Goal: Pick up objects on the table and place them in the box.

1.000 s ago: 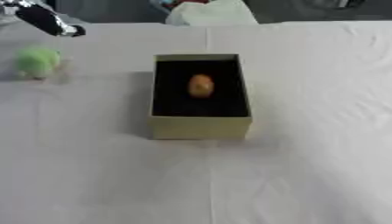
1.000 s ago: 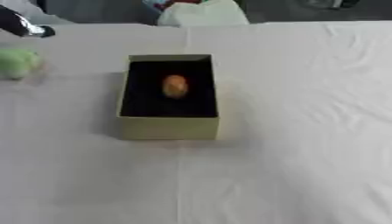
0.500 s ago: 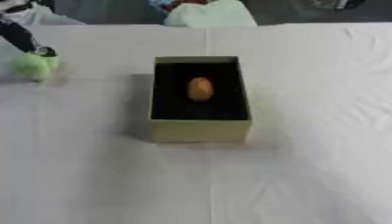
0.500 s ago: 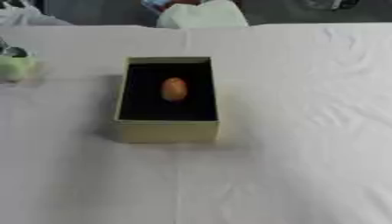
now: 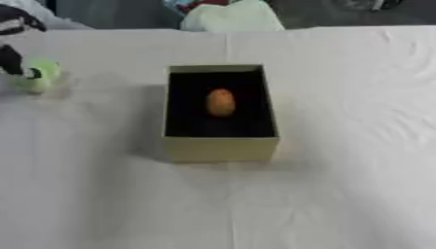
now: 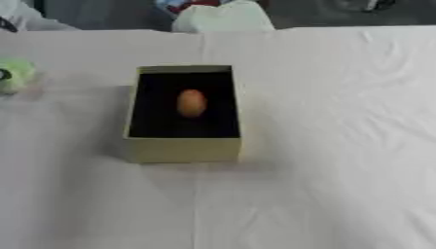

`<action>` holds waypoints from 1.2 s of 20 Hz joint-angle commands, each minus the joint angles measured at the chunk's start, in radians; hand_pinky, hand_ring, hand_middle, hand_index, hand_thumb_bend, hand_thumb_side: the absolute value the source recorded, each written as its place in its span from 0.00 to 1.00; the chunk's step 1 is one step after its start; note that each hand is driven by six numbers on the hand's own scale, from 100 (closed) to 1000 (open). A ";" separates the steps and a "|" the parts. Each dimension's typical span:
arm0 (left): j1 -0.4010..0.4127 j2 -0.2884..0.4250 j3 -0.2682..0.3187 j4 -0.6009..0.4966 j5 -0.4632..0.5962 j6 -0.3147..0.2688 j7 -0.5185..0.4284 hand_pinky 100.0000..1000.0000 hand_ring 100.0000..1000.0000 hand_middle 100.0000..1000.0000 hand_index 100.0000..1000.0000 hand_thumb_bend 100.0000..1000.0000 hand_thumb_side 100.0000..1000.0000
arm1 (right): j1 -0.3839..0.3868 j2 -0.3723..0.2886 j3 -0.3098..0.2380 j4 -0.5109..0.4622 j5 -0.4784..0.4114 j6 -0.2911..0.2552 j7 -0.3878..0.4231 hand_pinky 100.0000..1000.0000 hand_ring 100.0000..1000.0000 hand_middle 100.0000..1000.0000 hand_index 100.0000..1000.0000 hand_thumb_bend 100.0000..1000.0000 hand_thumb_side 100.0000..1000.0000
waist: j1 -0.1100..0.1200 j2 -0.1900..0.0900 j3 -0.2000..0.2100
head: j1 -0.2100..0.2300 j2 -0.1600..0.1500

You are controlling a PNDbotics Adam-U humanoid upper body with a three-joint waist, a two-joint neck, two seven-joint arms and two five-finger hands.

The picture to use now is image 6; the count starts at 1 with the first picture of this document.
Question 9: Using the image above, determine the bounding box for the person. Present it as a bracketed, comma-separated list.
[0, 0, 81, 33]

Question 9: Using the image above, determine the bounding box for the tan cardboard box black inside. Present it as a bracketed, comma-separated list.
[121, 64, 244, 164]

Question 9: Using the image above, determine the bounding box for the green soft toy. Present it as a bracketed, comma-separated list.
[0, 57, 40, 95]

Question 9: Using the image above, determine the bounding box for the orange oval toy egg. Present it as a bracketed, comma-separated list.
[175, 89, 210, 119]

